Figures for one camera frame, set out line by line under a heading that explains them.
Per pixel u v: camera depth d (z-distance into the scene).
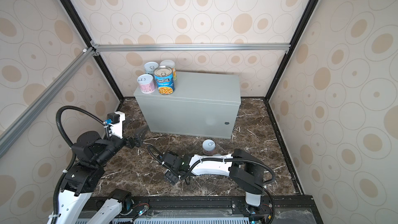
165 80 0.67
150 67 0.78
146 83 0.71
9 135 0.51
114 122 0.50
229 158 0.48
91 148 0.44
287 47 0.90
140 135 0.53
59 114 0.40
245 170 0.47
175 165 0.61
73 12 0.76
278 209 0.73
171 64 0.77
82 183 0.43
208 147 0.88
